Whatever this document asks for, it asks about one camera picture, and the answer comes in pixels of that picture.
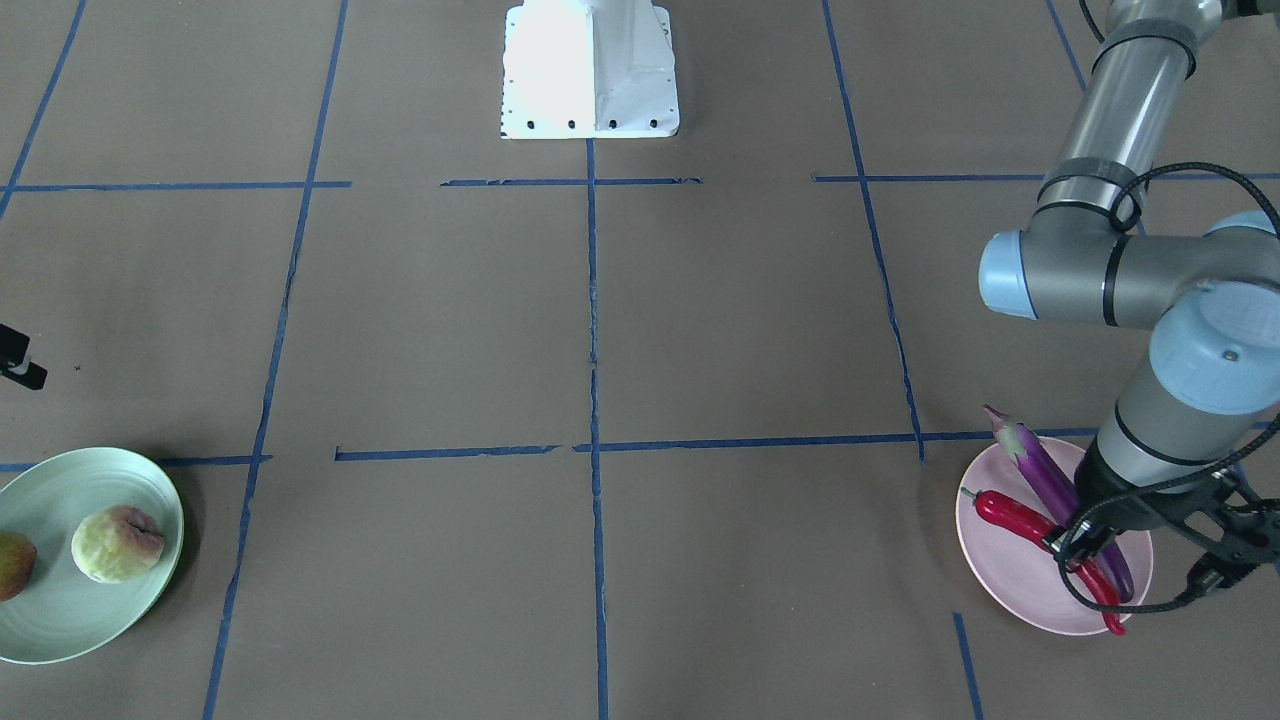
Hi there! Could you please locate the purple eggplant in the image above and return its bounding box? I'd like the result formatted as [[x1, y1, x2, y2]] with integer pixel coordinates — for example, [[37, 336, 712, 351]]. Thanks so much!
[[982, 405, 1135, 603]]

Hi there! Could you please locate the pink plate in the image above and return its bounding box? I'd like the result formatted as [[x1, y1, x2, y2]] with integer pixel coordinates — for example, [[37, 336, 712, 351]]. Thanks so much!
[[954, 443, 1108, 635]]

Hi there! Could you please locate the green plate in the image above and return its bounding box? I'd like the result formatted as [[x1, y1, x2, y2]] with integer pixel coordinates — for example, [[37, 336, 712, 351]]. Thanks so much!
[[1, 447, 186, 665]]

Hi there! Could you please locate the white central pillar base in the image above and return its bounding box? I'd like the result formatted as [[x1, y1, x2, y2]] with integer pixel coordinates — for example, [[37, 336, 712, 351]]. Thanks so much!
[[499, 1, 681, 140]]

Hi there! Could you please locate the red apple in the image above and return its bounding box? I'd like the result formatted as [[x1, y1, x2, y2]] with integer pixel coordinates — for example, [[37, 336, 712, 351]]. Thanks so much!
[[1, 530, 38, 602]]

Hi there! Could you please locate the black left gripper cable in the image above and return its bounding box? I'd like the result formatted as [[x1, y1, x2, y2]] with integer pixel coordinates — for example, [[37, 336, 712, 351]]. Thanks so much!
[[1038, 160, 1280, 614]]

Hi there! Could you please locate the yellow pink peach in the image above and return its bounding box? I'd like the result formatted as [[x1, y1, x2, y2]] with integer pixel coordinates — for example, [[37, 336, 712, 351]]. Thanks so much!
[[70, 503, 166, 584]]

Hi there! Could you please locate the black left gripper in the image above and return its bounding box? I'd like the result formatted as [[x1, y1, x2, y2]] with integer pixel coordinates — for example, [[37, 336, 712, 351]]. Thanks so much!
[[1050, 445, 1279, 601]]

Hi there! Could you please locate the red chili pepper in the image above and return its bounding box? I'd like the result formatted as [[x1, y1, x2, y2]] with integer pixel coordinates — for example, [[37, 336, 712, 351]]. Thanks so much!
[[966, 489, 1126, 635]]

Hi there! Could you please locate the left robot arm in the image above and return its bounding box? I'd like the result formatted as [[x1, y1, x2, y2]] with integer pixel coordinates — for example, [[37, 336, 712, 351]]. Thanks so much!
[[979, 1, 1277, 611]]

